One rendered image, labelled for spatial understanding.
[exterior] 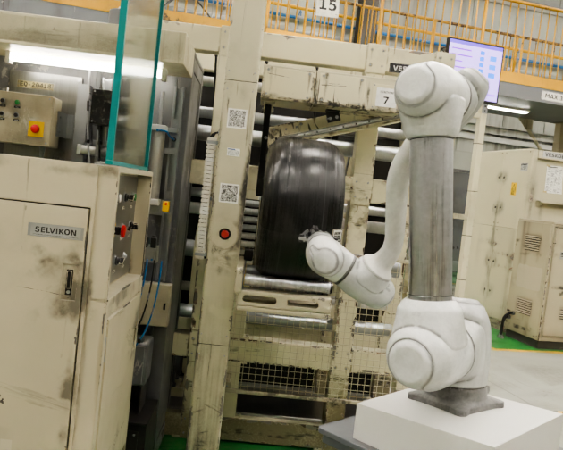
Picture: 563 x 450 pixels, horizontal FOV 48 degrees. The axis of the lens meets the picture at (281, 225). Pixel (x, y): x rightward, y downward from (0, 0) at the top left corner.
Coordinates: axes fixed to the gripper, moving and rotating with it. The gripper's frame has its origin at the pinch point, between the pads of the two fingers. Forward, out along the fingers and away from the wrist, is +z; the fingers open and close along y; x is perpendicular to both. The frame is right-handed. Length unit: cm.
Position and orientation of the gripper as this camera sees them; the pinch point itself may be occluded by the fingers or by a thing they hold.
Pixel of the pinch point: (315, 231)
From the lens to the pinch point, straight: 215.7
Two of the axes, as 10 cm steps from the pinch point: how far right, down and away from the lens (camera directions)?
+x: -1.1, 9.7, 1.9
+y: -9.9, -1.1, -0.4
